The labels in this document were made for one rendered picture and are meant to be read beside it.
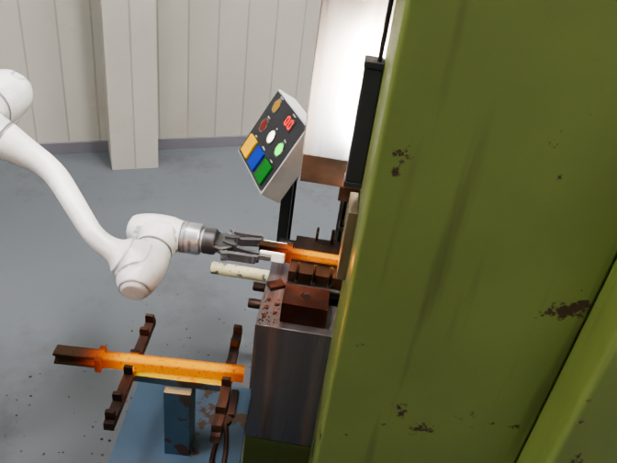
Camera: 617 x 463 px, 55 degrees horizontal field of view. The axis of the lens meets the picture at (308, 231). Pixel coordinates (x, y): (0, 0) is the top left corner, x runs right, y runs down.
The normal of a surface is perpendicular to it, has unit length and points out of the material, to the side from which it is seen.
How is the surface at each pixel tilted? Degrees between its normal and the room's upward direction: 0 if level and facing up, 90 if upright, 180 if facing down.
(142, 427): 0
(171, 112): 90
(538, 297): 90
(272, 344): 90
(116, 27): 90
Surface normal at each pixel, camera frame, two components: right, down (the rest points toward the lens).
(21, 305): 0.12, -0.83
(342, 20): -0.11, 0.53
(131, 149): 0.34, 0.55
